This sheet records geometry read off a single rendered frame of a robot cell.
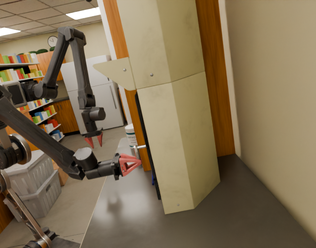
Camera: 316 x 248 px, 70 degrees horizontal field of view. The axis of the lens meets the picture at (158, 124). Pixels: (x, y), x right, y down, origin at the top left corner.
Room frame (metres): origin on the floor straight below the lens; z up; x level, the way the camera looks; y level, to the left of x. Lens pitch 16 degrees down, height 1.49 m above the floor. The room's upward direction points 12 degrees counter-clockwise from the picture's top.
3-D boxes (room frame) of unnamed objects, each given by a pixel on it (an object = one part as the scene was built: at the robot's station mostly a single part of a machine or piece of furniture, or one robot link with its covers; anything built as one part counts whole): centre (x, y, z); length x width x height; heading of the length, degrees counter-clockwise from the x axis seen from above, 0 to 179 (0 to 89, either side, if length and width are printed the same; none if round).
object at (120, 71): (0.87, 0.10, 1.46); 0.32 x 0.12 x 0.10; 179
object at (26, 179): (2.57, 1.67, 0.49); 0.60 x 0.42 x 0.33; 179
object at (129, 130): (1.48, 0.16, 1.02); 0.13 x 0.13 x 0.15
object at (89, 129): (1.17, 0.35, 1.21); 0.10 x 0.07 x 0.07; 89
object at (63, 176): (3.18, 1.69, 0.14); 0.41 x 0.32 x 0.28; 5
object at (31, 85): (1.43, 0.69, 1.45); 0.09 x 0.08 x 0.12; 151
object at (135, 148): (0.76, 0.08, 1.17); 0.05 x 0.03 x 0.10; 88
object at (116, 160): (0.76, 0.13, 1.15); 0.09 x 0.07 x 0.07; 88
